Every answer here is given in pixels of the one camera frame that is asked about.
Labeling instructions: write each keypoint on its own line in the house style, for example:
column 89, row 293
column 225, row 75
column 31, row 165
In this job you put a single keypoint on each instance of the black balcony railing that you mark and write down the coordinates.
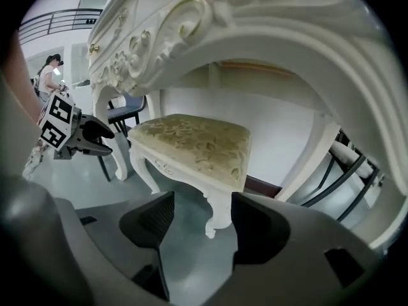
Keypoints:
column 57, row 21

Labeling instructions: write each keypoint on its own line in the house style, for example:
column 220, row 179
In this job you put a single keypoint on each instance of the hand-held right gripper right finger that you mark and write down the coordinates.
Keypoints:
column 303, row 266

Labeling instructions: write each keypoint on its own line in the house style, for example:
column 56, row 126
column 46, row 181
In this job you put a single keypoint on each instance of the cream stool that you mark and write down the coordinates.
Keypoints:
column 197, row 145

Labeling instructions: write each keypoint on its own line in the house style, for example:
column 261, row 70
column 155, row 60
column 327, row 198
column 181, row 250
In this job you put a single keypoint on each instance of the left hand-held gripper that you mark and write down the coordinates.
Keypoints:
column 59, row 113

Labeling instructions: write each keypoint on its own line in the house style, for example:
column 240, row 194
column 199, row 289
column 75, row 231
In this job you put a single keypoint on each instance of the blue chair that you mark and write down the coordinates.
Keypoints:
column 126, row 110

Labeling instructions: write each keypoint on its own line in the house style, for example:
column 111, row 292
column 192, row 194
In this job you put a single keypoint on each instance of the person's left forearm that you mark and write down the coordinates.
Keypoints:
column 20, row 72

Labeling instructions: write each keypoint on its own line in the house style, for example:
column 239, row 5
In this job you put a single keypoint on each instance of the cream ornate dressing table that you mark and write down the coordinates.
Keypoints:
column 287, row 43

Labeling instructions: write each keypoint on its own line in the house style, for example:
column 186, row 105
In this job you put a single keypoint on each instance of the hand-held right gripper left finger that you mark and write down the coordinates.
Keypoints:
column 105, row 231

